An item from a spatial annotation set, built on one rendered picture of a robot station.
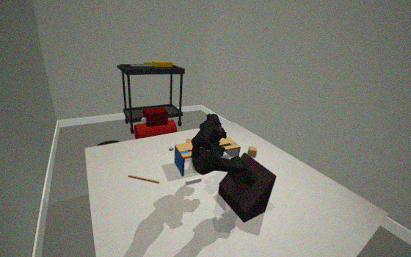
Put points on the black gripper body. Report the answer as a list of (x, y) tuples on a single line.
[(206, 146)]

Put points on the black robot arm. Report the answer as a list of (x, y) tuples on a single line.
[(212, 160)]

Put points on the small tan block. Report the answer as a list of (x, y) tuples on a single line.
[(252, 152)]

